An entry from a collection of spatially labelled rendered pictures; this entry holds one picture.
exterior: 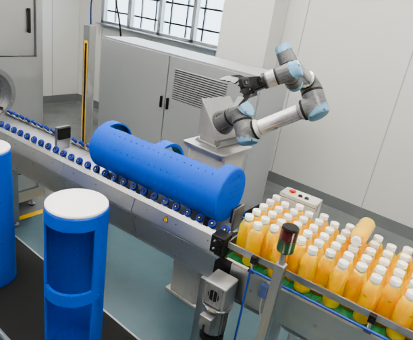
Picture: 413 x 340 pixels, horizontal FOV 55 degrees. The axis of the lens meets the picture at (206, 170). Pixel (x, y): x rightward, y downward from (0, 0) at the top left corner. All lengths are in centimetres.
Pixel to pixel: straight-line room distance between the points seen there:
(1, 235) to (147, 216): 92
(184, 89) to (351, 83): 175
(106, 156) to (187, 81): 188
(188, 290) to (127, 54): 270
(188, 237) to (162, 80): 246
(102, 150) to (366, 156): 304
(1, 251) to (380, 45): 372
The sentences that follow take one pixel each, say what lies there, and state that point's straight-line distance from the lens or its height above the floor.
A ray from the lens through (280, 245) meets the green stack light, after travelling 147.
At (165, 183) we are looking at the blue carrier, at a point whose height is 108.
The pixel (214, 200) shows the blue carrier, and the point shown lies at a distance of 186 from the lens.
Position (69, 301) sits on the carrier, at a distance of 204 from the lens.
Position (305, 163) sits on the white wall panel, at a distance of 483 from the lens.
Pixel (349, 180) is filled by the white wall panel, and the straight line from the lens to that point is 467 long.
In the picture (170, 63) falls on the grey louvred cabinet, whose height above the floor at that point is 135.
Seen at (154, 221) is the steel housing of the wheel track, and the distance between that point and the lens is 215.
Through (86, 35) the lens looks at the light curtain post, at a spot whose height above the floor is 163.
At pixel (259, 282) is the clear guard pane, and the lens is 174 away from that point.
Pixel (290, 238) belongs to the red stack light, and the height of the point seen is 123.
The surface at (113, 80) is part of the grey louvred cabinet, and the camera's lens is 480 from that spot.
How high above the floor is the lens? 193
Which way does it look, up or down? 22 degrees down
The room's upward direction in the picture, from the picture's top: 9 degrees clockwise
